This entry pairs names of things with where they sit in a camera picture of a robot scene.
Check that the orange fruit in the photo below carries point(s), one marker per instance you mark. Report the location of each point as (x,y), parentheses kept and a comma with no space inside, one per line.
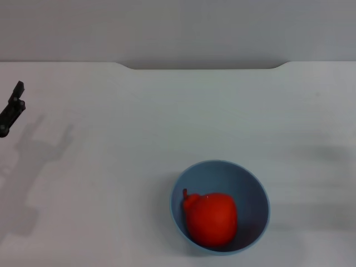
(214,219)

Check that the blue bowl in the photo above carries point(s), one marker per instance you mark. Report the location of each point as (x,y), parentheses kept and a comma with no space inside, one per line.
(250,194)

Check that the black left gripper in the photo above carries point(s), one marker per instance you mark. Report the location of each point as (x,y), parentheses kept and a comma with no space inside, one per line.
(3,132)

